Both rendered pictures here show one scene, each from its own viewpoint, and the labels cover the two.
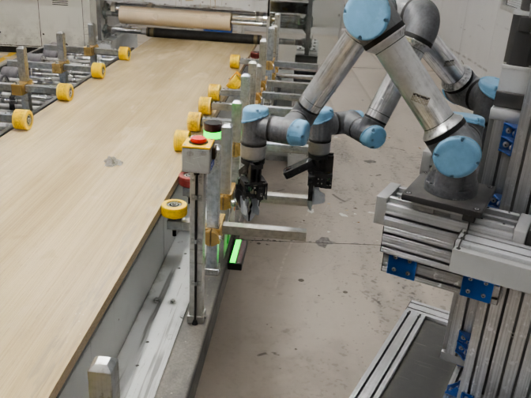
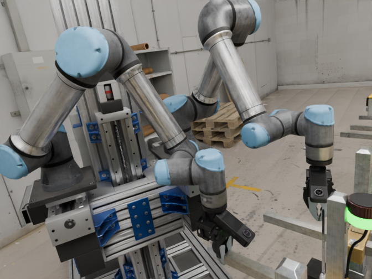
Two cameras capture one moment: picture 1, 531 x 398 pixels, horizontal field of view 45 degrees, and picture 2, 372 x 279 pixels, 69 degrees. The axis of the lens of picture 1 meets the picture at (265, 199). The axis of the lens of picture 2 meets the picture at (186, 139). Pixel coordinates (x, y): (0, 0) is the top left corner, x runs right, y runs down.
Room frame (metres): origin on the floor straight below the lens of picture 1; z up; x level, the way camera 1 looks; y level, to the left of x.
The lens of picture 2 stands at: (2.55, 0.23, 1.43)
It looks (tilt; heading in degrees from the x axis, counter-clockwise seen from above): 17 degrees down; 221
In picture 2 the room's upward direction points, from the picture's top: 8 degrees counter-clockwise
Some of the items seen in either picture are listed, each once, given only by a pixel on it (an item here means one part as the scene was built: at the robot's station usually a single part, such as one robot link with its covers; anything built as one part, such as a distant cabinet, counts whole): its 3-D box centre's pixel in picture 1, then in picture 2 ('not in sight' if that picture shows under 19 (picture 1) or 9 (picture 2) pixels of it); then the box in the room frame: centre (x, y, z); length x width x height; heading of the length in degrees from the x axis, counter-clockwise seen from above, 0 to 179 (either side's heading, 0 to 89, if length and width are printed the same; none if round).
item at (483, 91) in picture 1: (491, 99); (49, 141); (2.15, -0.76, 1.21); 0.13 x 0.12 x 0.14; 26
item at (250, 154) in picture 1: (254, 151); (318, 150); (1.75, 0.04, 1.11); 0.08 x 0.08 x 0.05
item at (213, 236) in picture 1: (213, 229); (357, 241); (1.76, 0.15, 0.84); 0.14 x 0.06 x 0.05; 176
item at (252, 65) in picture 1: (250, 114); not in sight; (2.73, 0.09, 0.93); 0.04 x 0.04 x 0.48; 86
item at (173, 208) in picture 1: (174, 219); not in sight; (1.78, 0.28, 0.85); 0.08 x 0.08 x 0.11
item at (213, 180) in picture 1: (212, 219); (360, 223); (1.74, 0.16, 0.89); 0.04 x 0.04 x 0.48; 86
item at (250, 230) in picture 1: (236, 229); (330, 236); (1.77, 0.08, 0.84); 0.44 x 0.03 x 0.04; 86
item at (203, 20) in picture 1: (204, 20); not in sight; (4.62, 0.51, 1.05); 1.43 x 0.12 x 0.12; 86
